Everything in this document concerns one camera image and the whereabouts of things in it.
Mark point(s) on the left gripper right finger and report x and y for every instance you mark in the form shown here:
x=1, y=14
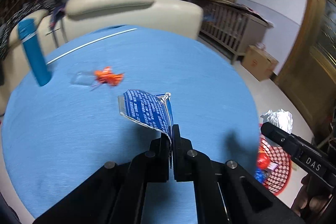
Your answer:
x=188, y=163

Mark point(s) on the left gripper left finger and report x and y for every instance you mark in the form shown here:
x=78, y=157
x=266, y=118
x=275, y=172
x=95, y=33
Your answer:
x=152, y=165

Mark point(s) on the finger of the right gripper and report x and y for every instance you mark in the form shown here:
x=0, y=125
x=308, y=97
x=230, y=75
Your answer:
x=279, y=136

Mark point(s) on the white paper ball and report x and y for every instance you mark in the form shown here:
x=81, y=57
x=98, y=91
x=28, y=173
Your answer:
x=280, y=118

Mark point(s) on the blue foil snack wrapper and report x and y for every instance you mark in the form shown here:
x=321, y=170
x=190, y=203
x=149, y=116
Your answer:
x=148, y=110

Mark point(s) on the red plastic bag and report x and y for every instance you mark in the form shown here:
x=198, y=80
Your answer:
x=263, y=160

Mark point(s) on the blue plastic bag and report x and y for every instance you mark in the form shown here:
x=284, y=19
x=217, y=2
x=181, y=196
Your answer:
x=260, y=175

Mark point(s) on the red mesh trash basket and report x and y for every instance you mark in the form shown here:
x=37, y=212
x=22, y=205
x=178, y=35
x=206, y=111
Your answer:
x=279, y=170

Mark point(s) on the person's right hand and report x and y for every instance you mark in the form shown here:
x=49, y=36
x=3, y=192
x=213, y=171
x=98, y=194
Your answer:
x=301, y=201

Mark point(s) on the wooden door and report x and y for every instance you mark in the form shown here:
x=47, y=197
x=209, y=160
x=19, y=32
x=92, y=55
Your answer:
x=308, y=76

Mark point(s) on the brown cardboard box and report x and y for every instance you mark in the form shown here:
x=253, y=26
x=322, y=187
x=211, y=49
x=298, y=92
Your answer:
x=259, y=63

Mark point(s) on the orange crumpled wrapper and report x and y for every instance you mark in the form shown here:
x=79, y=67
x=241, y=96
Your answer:
x=106, y=76

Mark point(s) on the blue towel table cover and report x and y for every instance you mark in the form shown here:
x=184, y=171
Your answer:
x=55, y=136

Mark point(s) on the clear plastic packaging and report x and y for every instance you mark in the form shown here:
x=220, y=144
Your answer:
x=83, y=79

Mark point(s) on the wooden baby crib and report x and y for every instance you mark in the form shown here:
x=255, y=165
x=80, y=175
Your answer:
x=232, y=26

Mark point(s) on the white thin stick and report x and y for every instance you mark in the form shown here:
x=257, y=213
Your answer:
x=89, y=43

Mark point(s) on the cream leather sofa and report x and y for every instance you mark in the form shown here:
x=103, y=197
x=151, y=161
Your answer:
x=81, y=17

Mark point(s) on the blue thermos bottle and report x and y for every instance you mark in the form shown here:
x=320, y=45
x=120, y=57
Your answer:
x=27, y=33

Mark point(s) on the dark clothes on sofa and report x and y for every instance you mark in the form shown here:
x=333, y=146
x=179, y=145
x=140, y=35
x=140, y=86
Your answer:
x=37, y=9

